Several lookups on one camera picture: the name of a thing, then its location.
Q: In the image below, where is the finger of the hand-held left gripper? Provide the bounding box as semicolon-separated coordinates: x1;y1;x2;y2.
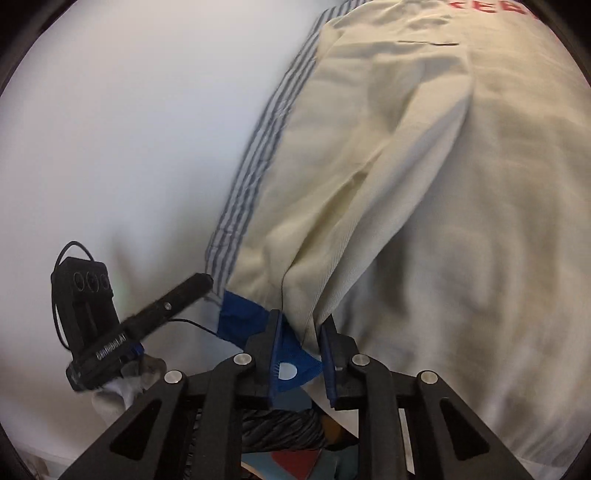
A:
121;273;214;341

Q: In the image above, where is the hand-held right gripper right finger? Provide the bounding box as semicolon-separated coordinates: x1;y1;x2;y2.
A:
320;314;536;480

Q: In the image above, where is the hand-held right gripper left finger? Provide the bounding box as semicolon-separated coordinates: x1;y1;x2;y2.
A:
59;310;324;480

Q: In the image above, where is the cream jacket with blue trim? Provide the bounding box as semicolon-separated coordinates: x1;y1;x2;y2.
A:
217;0;591;467

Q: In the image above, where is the person's left hand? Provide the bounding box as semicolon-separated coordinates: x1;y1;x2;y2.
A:
92;356;167;418

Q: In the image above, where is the dark striped cloth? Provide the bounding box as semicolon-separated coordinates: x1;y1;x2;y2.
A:
240;406;326;455

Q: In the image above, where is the red and teal patterned cloth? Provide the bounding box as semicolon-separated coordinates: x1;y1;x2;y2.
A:
242;443;361;480

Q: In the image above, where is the blue white striped bed blanket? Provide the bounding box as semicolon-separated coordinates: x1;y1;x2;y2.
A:
205;7;347;289

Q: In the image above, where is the thin black cable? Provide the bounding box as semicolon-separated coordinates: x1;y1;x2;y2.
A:
168;318;223;334

